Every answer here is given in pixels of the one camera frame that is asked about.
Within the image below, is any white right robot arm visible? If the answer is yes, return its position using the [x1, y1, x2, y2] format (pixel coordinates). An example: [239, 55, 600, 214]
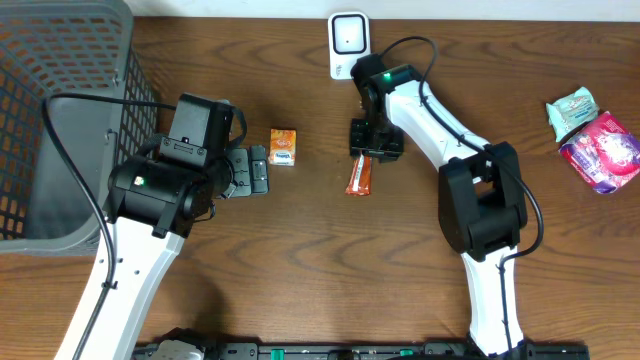
[350, 54, 527, 357]

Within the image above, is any orange chocolate bar wrapper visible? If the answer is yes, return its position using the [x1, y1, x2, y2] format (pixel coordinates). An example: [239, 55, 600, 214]
[345, 155, 372, 196]

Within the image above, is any white barcode scanner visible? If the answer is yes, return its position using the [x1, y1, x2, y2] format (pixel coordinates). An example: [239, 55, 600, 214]
[327, 11, 371, 80]

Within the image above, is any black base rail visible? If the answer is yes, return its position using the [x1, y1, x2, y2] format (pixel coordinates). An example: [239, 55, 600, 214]
[132, 327, 591, 360]

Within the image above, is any orange tissue pack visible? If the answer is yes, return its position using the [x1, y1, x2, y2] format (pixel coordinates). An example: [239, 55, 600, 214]
[268, 129, 297, 166]

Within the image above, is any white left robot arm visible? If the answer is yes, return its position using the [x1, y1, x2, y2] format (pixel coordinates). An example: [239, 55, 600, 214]
[56, 138, 269, 359]

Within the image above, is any teal snack packet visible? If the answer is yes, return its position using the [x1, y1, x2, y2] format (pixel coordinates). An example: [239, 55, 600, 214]
[545, 87, 600, 143]

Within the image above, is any red purple snack bag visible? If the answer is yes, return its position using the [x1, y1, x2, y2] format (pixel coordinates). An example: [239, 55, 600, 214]
[559, 112, 639, 194]

